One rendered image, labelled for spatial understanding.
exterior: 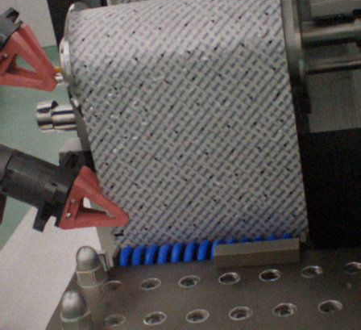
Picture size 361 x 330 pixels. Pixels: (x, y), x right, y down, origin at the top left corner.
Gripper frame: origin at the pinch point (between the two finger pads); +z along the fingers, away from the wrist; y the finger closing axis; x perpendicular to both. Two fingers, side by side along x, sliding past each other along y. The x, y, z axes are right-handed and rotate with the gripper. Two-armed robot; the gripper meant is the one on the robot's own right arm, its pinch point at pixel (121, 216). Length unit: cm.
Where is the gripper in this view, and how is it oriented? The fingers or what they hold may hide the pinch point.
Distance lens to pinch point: 92.4
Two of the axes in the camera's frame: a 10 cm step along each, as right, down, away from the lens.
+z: 9.3, 3.7, 0.1
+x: 3.4, -8.5, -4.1
